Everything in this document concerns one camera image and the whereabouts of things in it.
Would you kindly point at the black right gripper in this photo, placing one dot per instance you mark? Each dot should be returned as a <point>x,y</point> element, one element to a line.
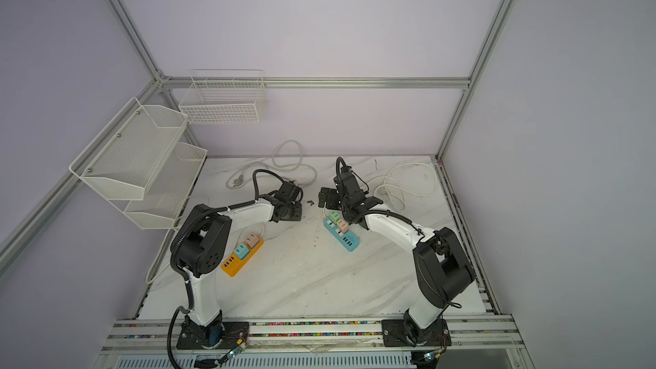
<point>330,196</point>

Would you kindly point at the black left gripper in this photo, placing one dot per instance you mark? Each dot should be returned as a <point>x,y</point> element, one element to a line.
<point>298,212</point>

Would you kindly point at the beige pink charger plug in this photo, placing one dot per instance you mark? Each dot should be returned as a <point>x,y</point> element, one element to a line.
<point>343,226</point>

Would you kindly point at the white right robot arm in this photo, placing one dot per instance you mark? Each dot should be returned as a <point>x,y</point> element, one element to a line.
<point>441,266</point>

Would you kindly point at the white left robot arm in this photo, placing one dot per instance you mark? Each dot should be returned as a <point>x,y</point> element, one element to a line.
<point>200,245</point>

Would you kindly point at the green usb charger plug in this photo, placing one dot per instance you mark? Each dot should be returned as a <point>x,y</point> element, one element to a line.
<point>334,216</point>

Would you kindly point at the teal rectangular power strip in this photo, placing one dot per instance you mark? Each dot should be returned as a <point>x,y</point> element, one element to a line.
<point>348,240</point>

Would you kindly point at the brown pink charger on orange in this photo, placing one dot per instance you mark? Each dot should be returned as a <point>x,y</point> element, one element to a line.
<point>252,240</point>

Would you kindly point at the orange power strip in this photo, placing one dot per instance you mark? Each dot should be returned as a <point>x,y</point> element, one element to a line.
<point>239,258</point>

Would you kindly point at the white mesh shelf lower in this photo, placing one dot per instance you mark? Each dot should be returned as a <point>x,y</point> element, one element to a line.
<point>167,196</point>

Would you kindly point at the white mesh shelf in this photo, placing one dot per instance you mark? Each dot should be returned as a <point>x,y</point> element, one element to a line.
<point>167,196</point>
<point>123,161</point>

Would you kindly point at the white mesh shelf upper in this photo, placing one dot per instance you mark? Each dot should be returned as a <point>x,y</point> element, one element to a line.
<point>123,161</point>

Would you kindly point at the white wire basket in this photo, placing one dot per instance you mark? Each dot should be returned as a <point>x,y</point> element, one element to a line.
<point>225,96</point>

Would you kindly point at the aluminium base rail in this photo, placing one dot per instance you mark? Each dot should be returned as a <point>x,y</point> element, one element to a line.
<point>467,332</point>

